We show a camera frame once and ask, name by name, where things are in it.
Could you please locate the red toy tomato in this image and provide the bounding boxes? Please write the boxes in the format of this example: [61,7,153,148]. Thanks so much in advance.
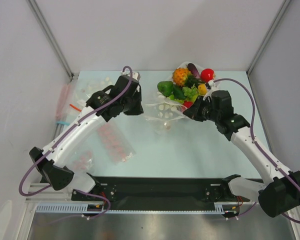
[182,101,193,109]

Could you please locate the green toy grape bunch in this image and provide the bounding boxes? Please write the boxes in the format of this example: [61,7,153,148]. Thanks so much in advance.
[182,86,198,99]

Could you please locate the clear white-dotted zip bag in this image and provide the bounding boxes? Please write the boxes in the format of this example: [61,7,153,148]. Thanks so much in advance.
[143,91,188,134]

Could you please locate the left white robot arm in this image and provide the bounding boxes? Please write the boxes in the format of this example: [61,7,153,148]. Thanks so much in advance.
[29,72,144,200]

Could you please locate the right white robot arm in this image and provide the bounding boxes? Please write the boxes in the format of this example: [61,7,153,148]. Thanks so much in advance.
[183,90,300,218]

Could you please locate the clear bag red dots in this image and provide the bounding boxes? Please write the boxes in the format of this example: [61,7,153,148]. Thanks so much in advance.
[96,122,136,164]

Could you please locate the clear bag pink dots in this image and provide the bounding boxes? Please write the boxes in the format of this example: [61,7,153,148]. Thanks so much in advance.
[69,150,94,172]

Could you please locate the green toy apple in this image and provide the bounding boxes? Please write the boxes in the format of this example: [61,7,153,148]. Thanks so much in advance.
[190,94,199,103]

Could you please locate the dark green toy cucumber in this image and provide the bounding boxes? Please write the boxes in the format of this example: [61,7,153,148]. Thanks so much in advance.
[172,84,186,100]

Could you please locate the yellow toy lemon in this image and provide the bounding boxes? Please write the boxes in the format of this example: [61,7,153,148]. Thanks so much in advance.
[197,83,209,96]

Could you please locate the white perforated plastic basket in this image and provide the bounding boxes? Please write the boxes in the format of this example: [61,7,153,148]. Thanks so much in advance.
[148,62,220,124]

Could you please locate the red toy apple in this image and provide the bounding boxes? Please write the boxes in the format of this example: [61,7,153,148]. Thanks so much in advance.
[200,68,216,83]

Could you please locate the green toy bell pepper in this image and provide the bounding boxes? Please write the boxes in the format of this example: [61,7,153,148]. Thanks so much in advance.
[157,81,174,97]

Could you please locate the orange toy pineapple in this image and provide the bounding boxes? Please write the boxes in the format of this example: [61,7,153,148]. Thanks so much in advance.
[172,68,193,87]

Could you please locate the purple toy eggplant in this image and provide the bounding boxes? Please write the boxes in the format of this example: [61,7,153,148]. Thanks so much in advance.
[186,62,201,79]

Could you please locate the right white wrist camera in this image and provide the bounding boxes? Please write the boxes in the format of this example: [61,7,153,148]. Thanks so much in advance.
[203,80,219,100]

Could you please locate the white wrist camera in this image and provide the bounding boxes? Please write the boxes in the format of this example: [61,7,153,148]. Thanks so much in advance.
[203,80,219,100]
[121,70,141,82]

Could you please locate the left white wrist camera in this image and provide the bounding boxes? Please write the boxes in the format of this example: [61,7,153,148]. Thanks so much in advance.
[121,70,141,82]

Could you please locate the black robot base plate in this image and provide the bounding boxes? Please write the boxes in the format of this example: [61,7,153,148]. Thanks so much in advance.
[71,176,238,212]

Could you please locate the white slotted cable duct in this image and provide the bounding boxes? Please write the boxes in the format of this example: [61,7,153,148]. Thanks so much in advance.
[35,202,238,215]

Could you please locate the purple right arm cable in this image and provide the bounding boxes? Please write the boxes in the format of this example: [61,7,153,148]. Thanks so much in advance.
[209,77,300,225]

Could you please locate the right aluminium frame post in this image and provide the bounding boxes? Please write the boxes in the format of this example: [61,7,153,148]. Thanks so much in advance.
[246,0,293,78]

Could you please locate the aluminium frame post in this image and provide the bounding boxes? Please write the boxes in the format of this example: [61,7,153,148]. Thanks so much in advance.
[26,0,74,81]
[246,0,293,78]

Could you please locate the left aluminium frame post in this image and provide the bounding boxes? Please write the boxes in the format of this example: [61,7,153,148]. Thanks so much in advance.
[26,0,74,81]

